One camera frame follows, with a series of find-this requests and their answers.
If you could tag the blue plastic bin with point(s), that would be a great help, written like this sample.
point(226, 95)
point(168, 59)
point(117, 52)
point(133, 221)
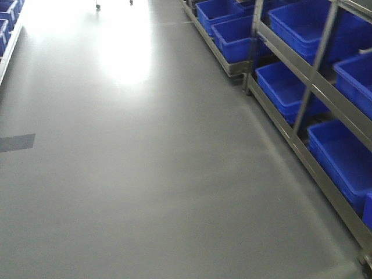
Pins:
point(344, 158)
point(213, 12)
point(10, 12)
point(300, 25)
point(354, 81)
point(283, 88)
point(233, 38)

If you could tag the blue plastic bin left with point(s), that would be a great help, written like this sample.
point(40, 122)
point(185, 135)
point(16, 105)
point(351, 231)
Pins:
point(10, 12)

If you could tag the metal flow rack shelf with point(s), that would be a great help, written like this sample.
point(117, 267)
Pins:
point(308, 64)

